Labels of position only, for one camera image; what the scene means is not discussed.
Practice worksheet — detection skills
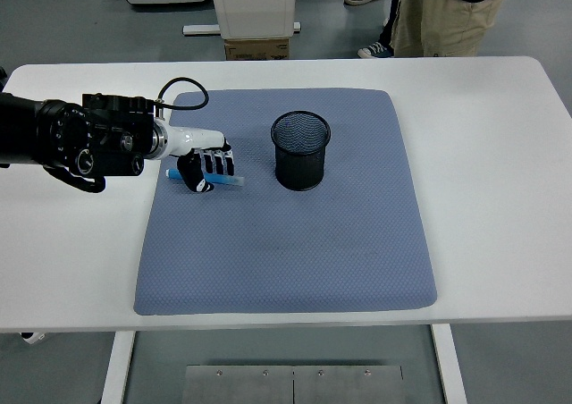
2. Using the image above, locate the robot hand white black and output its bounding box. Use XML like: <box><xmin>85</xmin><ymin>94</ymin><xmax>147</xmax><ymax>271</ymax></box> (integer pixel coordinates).
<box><xmin>164</xmin><ymin>128</ymin><xmax>236</xmax><ymax>194</ymax></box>

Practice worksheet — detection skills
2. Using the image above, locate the blue marker with clear cap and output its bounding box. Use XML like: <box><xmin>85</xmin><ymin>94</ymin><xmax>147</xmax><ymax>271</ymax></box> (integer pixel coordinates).
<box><xmin>165</xmin><ymin>167</ymin><xmax>246</xmax><ymax>187</ymax></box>

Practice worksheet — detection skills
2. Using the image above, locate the black mesh pen holder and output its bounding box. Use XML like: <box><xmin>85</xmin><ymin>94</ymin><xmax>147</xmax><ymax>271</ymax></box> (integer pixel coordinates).
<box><xmin>270</xmin><ymin>110</ymin><xmax>332</xmax><ymax>192</ymax></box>

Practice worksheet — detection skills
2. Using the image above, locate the white floor bar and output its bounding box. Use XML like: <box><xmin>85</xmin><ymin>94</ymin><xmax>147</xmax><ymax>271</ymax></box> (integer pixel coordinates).
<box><xmin>182</xmin><ymin>21</ymin><xmax>301</xmax><ymax>37</ymax></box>

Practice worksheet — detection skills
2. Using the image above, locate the cardboard box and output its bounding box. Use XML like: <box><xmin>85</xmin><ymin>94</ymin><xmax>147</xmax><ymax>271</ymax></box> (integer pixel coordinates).
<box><xmin>223</xmin><ymin>37</ymin><xmax>290</xmax><ymax>61</ymax></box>

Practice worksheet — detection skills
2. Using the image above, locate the blue-grey textured mat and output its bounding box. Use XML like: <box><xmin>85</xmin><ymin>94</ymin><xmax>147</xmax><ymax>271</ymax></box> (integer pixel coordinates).
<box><xmin>133</xmin><ymin>88</ymin><xmax>439</xmax><ymax>316</ymax></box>

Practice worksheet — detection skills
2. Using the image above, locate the white cabinet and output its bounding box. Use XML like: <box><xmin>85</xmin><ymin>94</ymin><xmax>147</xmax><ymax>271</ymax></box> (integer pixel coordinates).
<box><xmin>207</xmin><ymin>0</ymin><xmax>299</xmax><ymax>40</ymax></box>

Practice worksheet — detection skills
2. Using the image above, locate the white table leg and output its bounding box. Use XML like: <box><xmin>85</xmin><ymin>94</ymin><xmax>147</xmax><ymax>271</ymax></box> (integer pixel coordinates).
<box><xmin>430</xmin><ymin>323</ymin><xmax>468</xmax><ymax>404</ymax></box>
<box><xmin>98</xmin><ymin>331</ymin><xmax>136</xmax><ymax>404</ymax></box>

